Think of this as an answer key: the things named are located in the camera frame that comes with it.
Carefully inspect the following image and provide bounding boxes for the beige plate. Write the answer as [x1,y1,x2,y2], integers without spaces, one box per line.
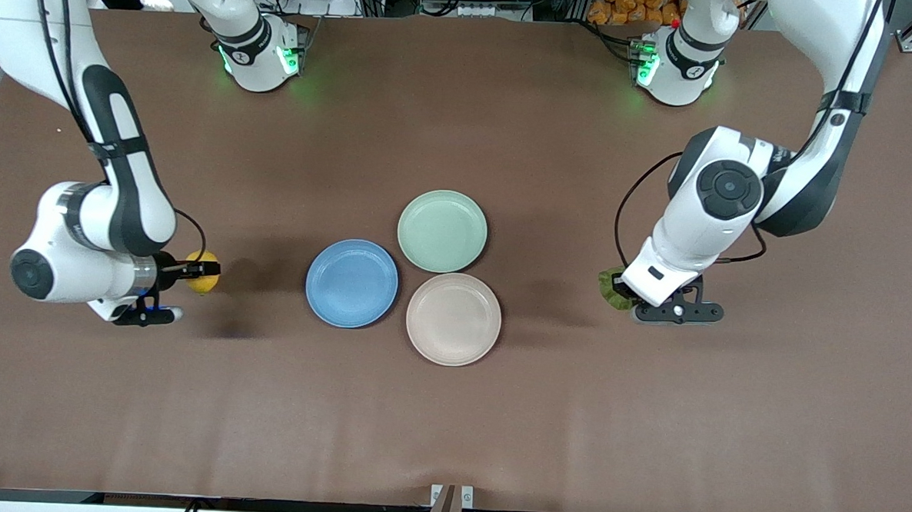
[404,270,504,369]

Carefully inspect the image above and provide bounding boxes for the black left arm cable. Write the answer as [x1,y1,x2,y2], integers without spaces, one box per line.
[612,0,891,281]

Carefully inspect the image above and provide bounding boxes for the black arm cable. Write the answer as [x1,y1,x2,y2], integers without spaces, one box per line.
[21,0,218,265]
[612,0,891,281]

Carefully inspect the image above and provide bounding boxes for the metal table edge bracket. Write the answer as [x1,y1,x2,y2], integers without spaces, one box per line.
[430,484,475,510]

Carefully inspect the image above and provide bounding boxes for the pale green plate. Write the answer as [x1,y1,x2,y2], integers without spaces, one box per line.
[394,188,491,276]

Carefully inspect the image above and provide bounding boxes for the green lettuce leaf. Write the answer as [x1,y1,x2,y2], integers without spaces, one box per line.
[596,268,639,312]

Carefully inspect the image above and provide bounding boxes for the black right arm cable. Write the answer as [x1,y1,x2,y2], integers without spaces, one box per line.
[21,0,218,265]

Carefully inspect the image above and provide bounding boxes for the blue plate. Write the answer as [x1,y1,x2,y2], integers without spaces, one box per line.
[304,238,401,331]

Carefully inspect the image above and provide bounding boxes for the yellow lemon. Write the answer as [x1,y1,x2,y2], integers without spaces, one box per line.
[183,250,222,297]

